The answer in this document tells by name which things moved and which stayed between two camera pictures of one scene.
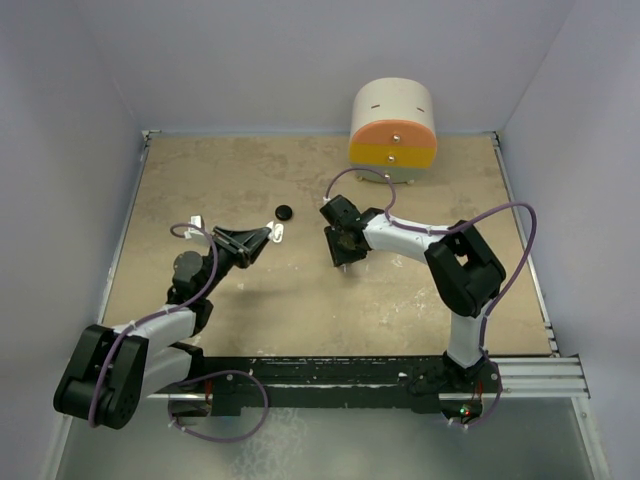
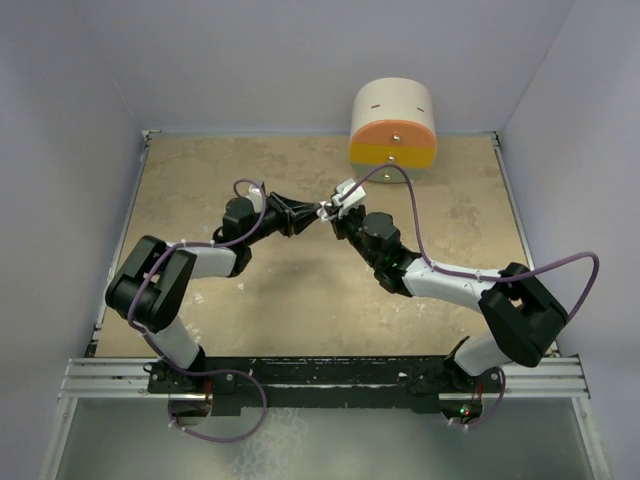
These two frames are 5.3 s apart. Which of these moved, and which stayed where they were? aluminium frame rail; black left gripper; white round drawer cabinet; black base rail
Moved: black left gripper
Stayed: black base rail; white round drawer cabinet; aluminium frame rail
